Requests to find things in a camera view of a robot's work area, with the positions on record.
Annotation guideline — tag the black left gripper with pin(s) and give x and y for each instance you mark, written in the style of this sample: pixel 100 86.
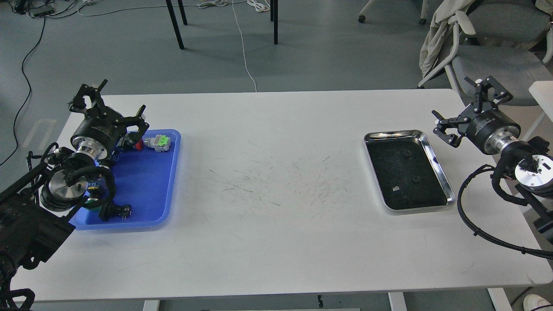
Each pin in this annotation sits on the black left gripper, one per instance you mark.
pixel 102 128

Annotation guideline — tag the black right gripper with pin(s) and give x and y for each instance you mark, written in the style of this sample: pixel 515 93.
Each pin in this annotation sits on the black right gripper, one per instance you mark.
pixel 488 127

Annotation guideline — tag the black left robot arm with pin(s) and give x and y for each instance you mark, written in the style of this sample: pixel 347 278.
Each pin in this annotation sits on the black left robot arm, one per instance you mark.
pixel 37 209

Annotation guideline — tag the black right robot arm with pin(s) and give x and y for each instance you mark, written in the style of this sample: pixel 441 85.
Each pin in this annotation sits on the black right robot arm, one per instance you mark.
pixel 523 174

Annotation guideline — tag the blue plastic tray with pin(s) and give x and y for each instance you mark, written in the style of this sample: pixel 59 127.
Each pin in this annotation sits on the blue plastic tray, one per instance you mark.
pixel 144 180

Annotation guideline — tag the white side table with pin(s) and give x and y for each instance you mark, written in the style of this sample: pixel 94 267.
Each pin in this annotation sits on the white side table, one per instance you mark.
pixel 542 92

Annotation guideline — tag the beige jacket on chair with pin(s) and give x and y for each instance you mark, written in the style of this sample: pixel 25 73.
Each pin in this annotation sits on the beige jacket on chair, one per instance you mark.
pixel 438 32

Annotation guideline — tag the silver metal tray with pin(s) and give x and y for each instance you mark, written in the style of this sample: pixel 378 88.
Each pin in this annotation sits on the silver metal tray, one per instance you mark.
pixel 398 156

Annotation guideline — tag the grey office chair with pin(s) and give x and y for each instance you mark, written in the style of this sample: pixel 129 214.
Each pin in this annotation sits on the grey office chair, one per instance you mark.
pixel 510 40

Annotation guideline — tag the black table leg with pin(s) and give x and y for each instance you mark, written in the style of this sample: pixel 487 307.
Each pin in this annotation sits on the black table leg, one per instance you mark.
pixel 274 15
pixel 175 26

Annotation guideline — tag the white shoe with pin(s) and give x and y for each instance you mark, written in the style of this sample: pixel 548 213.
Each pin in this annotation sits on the white shoe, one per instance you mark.
pixel 536 303

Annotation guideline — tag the black table leg right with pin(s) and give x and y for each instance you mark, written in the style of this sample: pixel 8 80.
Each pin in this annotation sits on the black table leg right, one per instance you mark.
pixel 274 15

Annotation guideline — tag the red push button switch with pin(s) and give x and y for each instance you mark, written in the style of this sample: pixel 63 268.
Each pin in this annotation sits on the red push button switch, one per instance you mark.
pixel 125 144

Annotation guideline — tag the green grey switch part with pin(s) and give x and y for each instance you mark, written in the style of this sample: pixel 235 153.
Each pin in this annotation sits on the green grey switch part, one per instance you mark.
pixel 159 143

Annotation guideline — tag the green push button switch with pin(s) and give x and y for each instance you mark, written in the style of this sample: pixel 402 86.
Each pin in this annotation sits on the green push button switch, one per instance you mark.
pixel 93 204

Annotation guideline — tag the black square button switch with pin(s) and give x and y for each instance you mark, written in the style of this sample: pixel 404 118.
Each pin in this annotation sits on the black square button switch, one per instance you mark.
pixel 111 209

